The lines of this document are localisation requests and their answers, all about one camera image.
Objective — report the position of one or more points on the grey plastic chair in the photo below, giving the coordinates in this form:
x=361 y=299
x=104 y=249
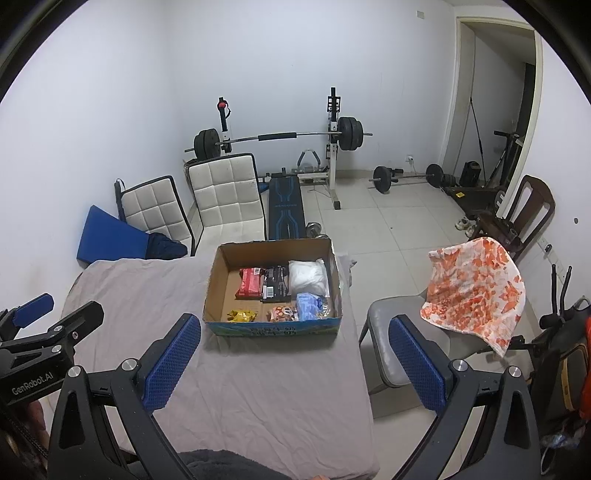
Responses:
x=381 y=312

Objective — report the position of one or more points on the open cardboard box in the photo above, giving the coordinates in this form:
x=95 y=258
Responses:
x=224 y=280

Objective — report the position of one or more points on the chrome dumbbell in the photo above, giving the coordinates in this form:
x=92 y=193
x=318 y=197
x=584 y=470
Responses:
x=313 y=230

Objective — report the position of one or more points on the blue foam cushion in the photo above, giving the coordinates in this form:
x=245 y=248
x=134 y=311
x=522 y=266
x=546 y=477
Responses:
x=105 y=237

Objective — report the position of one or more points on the white soft pouch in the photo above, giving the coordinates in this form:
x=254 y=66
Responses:
x=308 y=277

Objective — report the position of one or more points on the black blue bench pad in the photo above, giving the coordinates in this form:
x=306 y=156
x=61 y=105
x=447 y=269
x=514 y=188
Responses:
x=286 y=209

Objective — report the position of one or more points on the orange white floral cloth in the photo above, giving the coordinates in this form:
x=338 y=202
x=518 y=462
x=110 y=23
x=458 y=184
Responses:
x=476 y=289

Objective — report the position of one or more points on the black snack bag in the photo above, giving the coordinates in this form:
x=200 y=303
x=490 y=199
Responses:
x=275 y=284

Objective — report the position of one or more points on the barbell on floor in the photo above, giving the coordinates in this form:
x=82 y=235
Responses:
x=384 y=177

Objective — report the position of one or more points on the light blue tissue pack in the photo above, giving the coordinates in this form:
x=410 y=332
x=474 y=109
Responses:
x=311 y=307

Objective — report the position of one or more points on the white padded chair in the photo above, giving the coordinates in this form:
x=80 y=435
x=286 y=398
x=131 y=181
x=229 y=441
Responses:
x=226 y=193
x=154 y=206

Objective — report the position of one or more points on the brown wooden chair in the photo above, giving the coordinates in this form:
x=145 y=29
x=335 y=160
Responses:
x=532 y=208

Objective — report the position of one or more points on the dark navy cloth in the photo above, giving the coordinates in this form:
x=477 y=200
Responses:
x=160 y=247

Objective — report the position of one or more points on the person's left hand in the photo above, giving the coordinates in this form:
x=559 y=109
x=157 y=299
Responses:
x=24 y=442

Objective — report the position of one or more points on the red snack packet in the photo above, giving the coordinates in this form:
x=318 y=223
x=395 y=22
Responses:
x=251 y=284

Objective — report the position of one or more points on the barbell on rack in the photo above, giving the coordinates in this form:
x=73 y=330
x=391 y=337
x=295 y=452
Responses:
x=208 y=143

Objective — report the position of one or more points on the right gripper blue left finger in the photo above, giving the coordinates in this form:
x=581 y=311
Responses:
x=164 y=362

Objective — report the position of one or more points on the orange snack bag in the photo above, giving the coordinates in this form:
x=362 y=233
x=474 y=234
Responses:
x=280 y=313

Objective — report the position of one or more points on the left white padded chair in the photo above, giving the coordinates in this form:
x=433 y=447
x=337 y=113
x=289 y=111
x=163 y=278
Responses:
x=154 y=206

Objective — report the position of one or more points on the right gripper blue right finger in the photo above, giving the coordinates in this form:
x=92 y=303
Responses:
x=424 y=362

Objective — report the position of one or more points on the right white padded chair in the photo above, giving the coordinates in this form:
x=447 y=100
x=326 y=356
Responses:
x=226 y=193

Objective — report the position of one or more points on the yellow packet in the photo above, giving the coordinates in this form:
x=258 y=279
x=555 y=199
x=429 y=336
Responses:
x=241 y=316

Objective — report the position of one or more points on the black exercise bike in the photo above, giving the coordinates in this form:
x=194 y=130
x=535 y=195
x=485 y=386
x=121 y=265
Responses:
x=560 y=357

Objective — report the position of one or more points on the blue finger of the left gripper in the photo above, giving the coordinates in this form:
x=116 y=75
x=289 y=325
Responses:
x=68 y=331
x=22 y=316

